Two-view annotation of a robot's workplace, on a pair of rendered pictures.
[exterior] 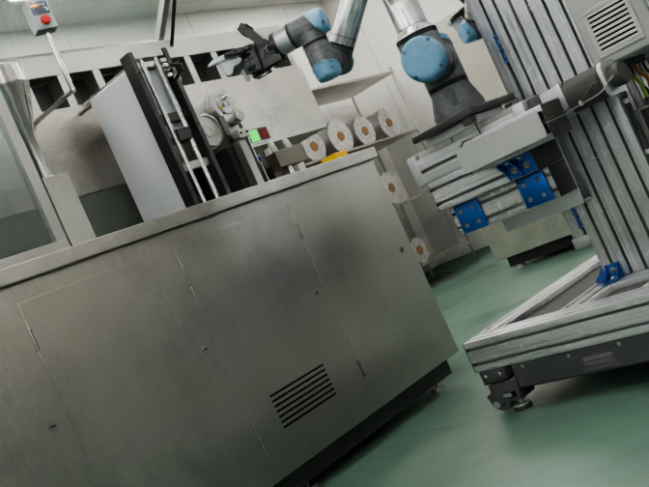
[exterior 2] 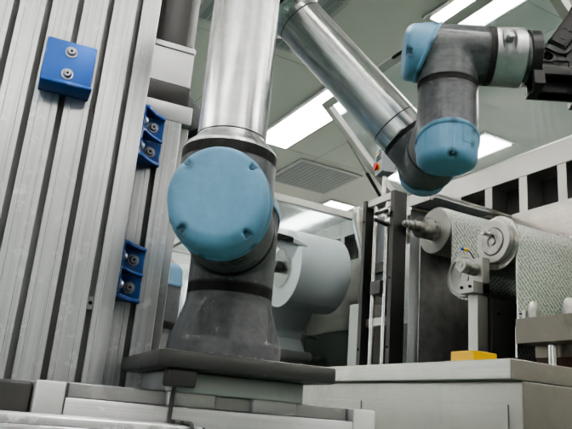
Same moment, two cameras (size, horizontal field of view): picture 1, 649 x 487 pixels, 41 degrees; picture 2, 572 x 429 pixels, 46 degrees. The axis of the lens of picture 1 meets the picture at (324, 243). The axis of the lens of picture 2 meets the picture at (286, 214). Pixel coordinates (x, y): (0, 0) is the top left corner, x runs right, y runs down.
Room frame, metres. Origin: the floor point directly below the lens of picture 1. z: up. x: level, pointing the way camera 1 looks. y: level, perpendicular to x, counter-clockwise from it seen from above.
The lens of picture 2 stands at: (3.16, -1.68, 0.75)
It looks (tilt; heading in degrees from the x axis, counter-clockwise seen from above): 17 degrees up; 110
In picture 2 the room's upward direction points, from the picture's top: 5 degrees clockwise
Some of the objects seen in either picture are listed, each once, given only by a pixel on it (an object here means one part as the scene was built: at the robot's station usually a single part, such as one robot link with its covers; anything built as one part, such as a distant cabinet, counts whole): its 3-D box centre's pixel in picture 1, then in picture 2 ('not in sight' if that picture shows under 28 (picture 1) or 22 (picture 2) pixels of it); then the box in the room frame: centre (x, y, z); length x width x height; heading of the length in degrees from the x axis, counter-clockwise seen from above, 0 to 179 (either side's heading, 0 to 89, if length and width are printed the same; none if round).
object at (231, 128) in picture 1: (246, 153); (474, 314); (3.05, 0.12, 1.05); 0.06 x 0.05 x 0.31; 48
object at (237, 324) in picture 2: not in sight; (226, 324); (2.79, -0.86, 0.87); 0.15 x 0.15 x 0.10
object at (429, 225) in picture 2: not in sight; (426, 228); (2.90, 0.27, 1.33); 0.06 x 0.06 x 0.06; 48
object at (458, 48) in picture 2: not in sight; (446, 56); (3.08, -0.91, 1.21); 0.11 x 0.08 x 0.09; 17
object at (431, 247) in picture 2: not in sight; (465, 238); (3.00, 0.39, 1.33); 0.25 x 0.14 x 0.14; 48
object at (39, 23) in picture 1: (41, 15); (383, 161); (2.71, 0.51, 1.66); 0.07 x 0.07 x 0.10; 33
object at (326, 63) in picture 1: (324, 60); not in sight; (2.44, -0.21, 1.12); 0.11 x 0.08 x 0.11; 159
